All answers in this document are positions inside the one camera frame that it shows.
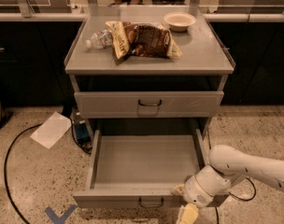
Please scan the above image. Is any black cable left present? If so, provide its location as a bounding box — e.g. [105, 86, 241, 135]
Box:
[3, 122, 43, 224]

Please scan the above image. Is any white paper bowl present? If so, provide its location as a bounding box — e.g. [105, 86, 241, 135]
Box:
[163, 12, 196, 32]

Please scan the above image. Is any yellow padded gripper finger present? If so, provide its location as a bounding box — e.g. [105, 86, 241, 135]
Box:
[171, 184, 184, 196]
[176, 203, 198, 224]

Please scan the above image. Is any grey drawer cabinet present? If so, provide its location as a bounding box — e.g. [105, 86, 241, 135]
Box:
[65, 6, 234, 135]

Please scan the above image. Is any grey top drawer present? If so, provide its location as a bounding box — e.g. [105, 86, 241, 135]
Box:
[75, 91, 223, 119]

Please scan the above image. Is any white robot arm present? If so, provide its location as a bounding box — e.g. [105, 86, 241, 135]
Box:
[171, 145, 284, 224]

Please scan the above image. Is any black cable right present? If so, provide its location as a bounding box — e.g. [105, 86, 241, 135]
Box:
[206, 131, 258, 224]

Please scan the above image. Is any white counter ledge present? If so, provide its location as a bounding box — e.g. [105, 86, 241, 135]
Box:
[0, 13, 284, 22]

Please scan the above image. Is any blue tape mark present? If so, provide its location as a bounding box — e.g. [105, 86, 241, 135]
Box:
[44, 203, 78, 224]

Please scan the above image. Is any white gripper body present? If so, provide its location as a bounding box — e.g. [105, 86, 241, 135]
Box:
[182, 176, 213, 208]

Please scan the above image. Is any clear plastic water bottle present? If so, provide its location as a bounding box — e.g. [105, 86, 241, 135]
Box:
[85, 30, 112, 49]

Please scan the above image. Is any white paper sheet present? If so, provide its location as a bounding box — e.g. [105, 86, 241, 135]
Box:
[31, 112, 71, 149]

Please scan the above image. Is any grey drawer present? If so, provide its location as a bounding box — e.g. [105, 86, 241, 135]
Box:
[75, 91, 223, 119]
[72, 128, 230, 209]

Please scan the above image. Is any brown yellow chip bag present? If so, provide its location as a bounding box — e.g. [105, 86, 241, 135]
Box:
[106, 21, 182, 59]

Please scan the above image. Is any black cable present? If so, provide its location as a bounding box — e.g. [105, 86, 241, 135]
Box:
[3, 122, 43, 224]
[206, 131, 258, 224]

